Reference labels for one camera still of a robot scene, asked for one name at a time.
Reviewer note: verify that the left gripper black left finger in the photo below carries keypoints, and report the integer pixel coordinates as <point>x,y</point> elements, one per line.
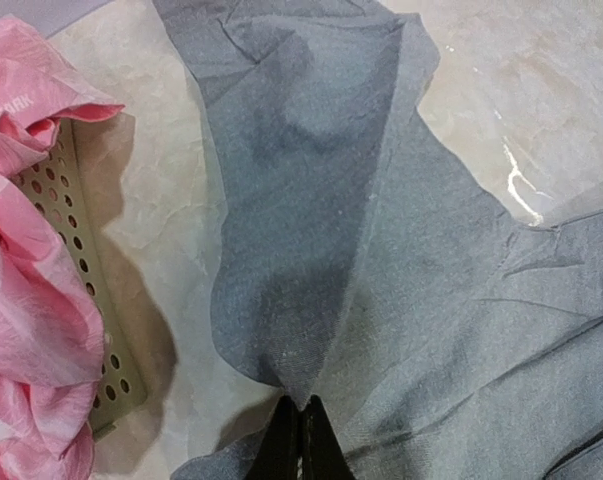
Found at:
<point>278,455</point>

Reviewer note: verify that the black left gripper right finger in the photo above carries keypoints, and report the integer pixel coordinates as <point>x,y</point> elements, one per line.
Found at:
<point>321,455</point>

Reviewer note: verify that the grey garment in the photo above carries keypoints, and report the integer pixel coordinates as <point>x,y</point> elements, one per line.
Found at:
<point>361,261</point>

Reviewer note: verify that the beige perforated laundry basket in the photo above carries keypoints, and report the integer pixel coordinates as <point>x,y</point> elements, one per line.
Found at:
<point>55,188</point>

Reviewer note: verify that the pink garment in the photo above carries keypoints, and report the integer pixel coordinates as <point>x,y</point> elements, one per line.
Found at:
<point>51,332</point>

